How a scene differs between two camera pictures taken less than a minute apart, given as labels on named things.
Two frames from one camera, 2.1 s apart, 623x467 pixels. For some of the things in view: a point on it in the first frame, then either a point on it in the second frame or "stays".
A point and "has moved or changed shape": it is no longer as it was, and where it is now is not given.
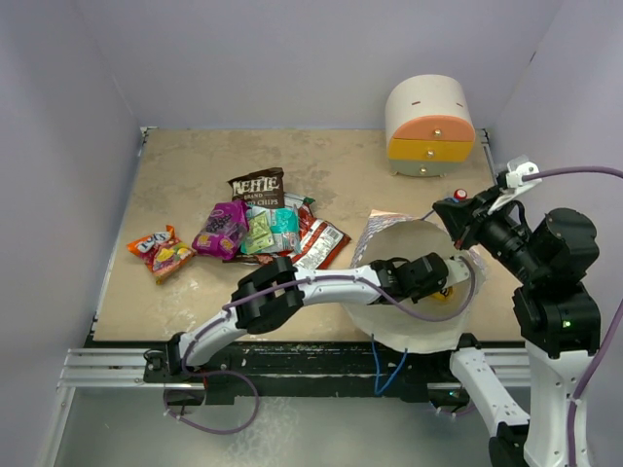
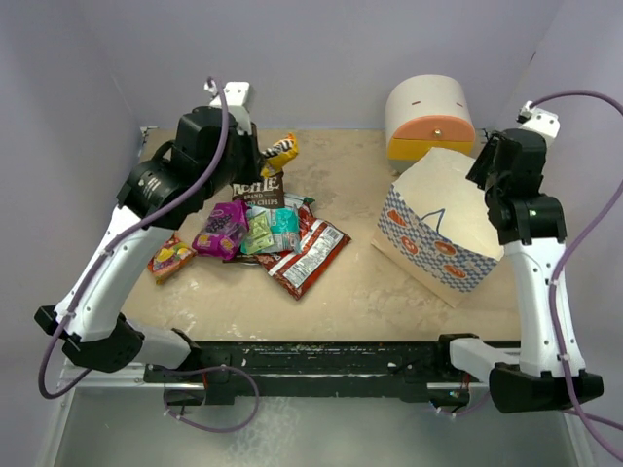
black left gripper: (434, 288) to (255, 159)
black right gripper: (471, 213) to (479, 172)
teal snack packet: (284, 223) stays
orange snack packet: (163, 252) stays
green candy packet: (260, 234) stays
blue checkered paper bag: (433, 324) has moved or changed shape
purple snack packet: (224, 231) stays
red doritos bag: (318, 241) stays
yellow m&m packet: (449, 297) to (278, 155)
